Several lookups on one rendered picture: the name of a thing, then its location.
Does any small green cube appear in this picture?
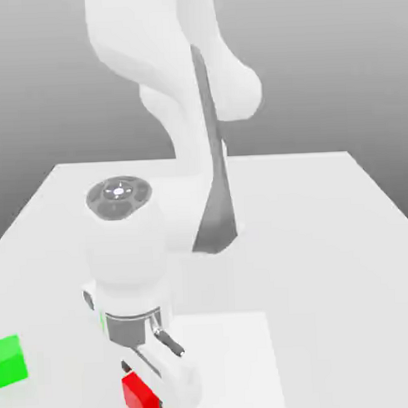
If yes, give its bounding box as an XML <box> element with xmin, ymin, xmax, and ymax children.
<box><xmin>0</xmin><ymin>333</ymin><xmax>30</xmax><ymax>390</ymax></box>

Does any small red cube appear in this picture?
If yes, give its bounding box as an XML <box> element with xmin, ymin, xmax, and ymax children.
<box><xmin>120</xmin><ymin>369</ymin><xmax>164</xmax><ymax>408</ymax></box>

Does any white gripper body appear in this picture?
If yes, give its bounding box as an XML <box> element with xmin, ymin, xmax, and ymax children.
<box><xmin>130</xmin><ymin>335</ymin><xmax>204</xmax><ymax>408</ymax></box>

